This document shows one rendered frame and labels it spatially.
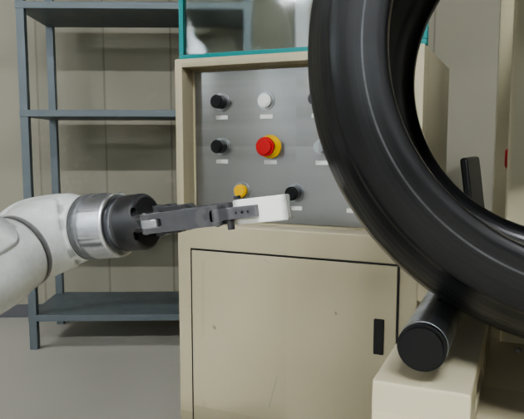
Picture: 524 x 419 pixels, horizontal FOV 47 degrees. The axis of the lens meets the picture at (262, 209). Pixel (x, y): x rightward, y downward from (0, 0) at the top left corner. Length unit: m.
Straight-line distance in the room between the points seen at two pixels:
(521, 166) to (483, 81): 3.13
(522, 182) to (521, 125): 0.08
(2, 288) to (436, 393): 0.49
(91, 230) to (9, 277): 0.12
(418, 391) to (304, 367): 0.77
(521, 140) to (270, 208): 0.38
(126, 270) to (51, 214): 3.06
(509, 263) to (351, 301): 0.76
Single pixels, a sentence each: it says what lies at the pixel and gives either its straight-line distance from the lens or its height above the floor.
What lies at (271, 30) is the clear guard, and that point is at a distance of 1.34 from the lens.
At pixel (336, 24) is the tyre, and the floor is 1.19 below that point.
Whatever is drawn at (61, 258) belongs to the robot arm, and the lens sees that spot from 0.84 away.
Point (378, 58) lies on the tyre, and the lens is 0.54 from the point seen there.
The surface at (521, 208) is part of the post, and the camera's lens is 0.91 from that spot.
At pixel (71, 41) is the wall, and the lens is 3.92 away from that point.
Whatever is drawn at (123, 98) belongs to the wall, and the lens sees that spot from 3.81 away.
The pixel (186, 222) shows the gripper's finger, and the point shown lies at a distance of 0.72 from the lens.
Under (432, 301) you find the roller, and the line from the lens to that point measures 0.65.
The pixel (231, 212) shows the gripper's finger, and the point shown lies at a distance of 0.72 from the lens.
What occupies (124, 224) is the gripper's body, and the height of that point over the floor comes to 0.98.
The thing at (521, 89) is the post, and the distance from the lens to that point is 0.91.
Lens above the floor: 1.08
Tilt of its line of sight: 6 degrees down
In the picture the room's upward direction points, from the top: straight up
